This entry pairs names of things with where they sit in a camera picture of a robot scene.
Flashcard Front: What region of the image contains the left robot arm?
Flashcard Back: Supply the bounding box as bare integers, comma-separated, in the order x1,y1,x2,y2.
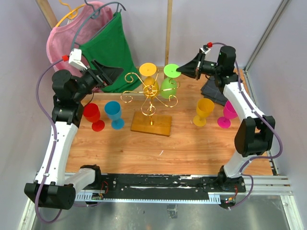
24,60,123,210

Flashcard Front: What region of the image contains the wooden frame post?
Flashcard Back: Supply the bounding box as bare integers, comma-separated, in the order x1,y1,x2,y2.
36,0,58,29
165,0,173,66

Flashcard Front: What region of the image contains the amber rack base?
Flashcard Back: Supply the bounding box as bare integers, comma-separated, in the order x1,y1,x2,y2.
130,112,172,137

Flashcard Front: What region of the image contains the orange yellow wine glass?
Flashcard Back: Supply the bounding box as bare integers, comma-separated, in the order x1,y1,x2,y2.
139,62,159,98

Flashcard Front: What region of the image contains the blue wine glass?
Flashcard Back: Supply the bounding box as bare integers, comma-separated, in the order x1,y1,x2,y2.
104,101,125,130

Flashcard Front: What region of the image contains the gold wire glass rack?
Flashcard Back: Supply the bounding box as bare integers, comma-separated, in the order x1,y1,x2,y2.
119,67,180,125

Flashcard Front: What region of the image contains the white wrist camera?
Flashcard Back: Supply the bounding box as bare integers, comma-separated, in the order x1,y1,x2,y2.
199,45,211,55
68,48,88,70

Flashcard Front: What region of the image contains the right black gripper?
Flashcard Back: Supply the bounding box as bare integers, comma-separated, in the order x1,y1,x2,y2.
176,52,222,81

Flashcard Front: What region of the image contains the red wine glass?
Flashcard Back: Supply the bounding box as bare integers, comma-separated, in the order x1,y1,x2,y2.
83,103,105,132

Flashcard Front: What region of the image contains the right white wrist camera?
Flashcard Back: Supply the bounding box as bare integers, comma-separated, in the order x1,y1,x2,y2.
199,45,211,55

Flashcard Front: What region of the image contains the green shirt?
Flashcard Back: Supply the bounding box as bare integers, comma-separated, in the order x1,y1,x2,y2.
80,13,141,93

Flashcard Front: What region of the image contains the green wine glass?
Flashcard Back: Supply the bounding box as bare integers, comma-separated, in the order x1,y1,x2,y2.
160,64,181,99

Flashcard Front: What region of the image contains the pink shirt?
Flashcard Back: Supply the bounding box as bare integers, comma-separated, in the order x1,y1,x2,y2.
46,5,113,63

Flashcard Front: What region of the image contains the pink wine glass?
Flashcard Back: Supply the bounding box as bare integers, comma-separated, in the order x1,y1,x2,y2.
217,101,238,128

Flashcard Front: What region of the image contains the grey folded cloth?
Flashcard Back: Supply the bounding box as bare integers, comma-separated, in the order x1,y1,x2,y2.
200,76,243,106

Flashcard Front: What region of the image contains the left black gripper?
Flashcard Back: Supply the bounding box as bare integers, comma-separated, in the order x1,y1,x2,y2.
72,59,123,102

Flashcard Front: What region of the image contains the wooden frame post centre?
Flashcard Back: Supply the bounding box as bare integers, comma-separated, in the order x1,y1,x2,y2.
165,0,173,66

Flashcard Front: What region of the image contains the yellow clothes hanger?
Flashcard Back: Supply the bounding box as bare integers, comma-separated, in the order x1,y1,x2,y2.
55,0,85,27

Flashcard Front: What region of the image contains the wooden frame post left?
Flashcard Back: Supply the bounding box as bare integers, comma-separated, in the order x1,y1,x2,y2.
36,0,58,29

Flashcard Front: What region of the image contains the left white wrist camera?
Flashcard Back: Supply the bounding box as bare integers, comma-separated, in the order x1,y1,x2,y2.
68,48,88,70

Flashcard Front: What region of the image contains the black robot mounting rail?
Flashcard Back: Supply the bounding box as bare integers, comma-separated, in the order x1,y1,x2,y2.
75,174,246,204

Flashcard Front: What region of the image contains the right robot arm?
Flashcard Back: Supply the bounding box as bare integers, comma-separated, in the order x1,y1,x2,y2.
177,43,275,192

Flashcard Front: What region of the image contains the aluminium corner profile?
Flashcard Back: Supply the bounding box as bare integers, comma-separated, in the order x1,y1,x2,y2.
243,0,292,71

